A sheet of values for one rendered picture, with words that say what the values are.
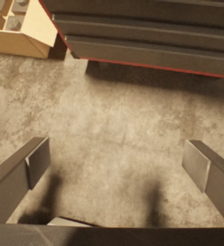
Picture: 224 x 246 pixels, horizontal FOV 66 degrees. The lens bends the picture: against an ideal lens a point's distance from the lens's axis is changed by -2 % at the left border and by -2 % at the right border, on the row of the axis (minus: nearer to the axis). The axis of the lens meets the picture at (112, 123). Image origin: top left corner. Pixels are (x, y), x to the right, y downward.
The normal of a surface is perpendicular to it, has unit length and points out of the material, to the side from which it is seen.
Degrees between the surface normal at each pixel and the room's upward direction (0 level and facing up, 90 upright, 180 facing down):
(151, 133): 0
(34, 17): 42
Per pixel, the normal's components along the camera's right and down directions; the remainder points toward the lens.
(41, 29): 0.56, 0.02
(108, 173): -0.11, -0.14
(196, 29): -0.16, 0.10
